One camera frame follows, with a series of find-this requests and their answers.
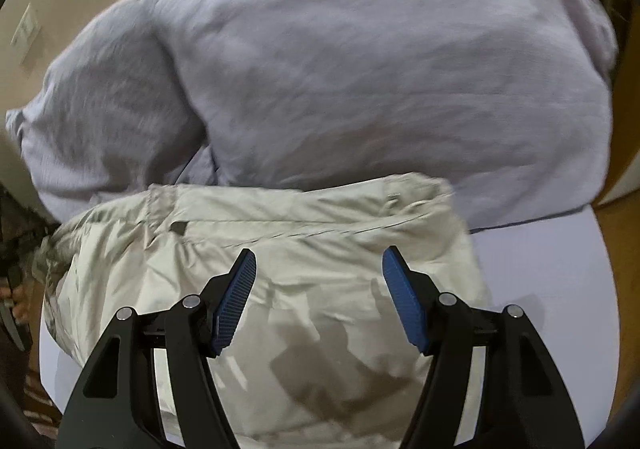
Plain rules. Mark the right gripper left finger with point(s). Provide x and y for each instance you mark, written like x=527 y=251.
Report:
x=147 y=382

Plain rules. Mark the wall light switch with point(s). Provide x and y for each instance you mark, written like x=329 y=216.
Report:
x=25 y=34

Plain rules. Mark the right lavender pillow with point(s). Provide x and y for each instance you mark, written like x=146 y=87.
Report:
x=508 y=100

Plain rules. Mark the left lavender pillow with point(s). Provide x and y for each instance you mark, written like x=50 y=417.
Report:
x=111 y=118

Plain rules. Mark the beige puffer jacket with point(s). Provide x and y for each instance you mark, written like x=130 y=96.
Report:
x=320 y=358

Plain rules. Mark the lavender bed mattress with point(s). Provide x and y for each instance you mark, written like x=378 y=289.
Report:
x=559 y=272

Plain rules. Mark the lavender pillow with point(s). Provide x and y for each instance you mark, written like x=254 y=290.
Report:
x=111 y=118
x=508 y=100

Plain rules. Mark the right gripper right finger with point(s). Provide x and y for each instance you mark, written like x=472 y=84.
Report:
x=492 y=382

